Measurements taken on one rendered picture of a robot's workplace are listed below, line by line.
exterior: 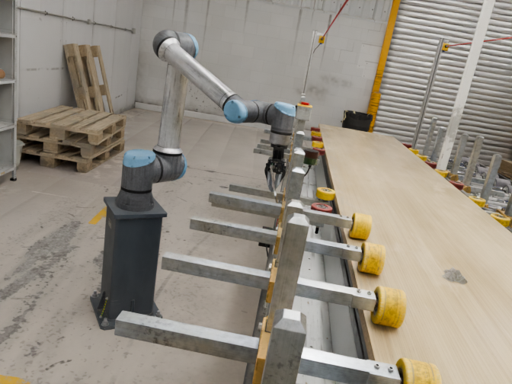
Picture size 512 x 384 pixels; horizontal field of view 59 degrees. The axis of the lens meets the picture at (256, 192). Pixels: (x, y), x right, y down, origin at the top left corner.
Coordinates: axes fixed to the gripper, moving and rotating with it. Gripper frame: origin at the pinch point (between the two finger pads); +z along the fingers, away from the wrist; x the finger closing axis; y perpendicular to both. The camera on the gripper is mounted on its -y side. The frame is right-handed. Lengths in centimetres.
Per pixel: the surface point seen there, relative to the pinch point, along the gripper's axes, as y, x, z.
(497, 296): 75, 66, 0
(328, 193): 4.2, 23.6, -2.8
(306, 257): 9.0, 19.4, 25.4
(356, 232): 54, 30, -4
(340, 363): 126, 18, -6
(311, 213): 52, 15, -7
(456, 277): 69, 56, -1
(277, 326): 148, 7, -24
